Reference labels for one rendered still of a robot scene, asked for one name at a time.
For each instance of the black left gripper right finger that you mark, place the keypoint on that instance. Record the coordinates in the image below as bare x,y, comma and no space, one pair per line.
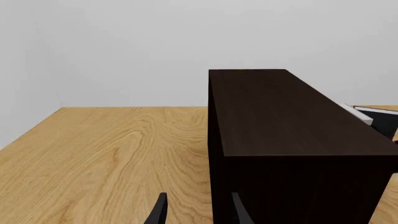
241,212

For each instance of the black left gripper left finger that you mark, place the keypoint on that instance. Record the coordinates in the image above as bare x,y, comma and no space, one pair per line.
158,211

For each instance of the dark wooden cabinet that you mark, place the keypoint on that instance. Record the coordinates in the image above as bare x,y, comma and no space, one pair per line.
280,130

